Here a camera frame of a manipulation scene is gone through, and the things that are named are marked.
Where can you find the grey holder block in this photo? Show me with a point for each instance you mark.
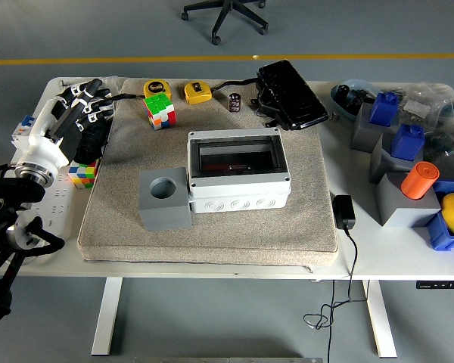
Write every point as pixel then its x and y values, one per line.
pixel 363 136
pixel 382 166
pixel 405 211

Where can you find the clear bags of components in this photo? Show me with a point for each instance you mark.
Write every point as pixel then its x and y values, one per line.
pixel 439 113

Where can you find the grey-blue bowl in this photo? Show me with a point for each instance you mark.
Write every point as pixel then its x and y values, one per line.
pixel 338 107

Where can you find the grey-brown fabric mat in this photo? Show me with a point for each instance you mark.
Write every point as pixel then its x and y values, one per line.
pixel 249 234

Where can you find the blue storage bin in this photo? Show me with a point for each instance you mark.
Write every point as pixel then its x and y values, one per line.
pixel 442 236

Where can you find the small colourful puzzle cube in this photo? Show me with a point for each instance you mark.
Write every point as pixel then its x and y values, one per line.
pixel 83 175

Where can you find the black office chair base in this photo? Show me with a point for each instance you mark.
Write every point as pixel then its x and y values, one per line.
pixel 227 11

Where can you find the white power strip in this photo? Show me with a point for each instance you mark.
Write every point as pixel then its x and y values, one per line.
pixel 58 204

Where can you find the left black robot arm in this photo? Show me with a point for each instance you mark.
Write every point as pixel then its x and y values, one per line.
pixel 0 211

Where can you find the black cylindrical capacitor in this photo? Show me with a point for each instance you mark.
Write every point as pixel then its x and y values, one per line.
pixel 234 103
pixel 341 94
pixel 357 103

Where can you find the black table control panel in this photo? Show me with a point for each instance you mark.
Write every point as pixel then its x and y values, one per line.
pixel 439 284

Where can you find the grey electrical enclosure box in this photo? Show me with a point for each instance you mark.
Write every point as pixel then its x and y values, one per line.
pixel 242 196

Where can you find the yellow tape measure black clip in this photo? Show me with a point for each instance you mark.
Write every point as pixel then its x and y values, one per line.
pixel 196 92

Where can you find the white table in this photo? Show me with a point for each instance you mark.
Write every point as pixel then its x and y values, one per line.
pixel 363 257

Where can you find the black power adapter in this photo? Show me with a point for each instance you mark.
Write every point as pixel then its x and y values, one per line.
pixel 343 210

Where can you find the grey block with round hole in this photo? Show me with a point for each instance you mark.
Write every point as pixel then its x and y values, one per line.
pixel 162 215

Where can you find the large colourful puzzle cube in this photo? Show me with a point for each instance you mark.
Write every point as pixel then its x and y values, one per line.
pixel 159 109

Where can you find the transparent hinged box lid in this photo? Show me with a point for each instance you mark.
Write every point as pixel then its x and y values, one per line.
pixel 238 153

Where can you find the blue plastic block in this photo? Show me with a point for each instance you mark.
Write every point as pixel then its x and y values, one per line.
pixel 406 145
pixel 384 109

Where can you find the black cloth bundle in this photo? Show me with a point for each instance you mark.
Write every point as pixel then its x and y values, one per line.
pixel 92 143

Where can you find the yellow tape measure round label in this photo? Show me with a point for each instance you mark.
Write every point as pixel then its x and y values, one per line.
pixel 155 89

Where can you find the white circuit breaker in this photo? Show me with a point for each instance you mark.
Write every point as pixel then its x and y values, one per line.
pixel 20 134

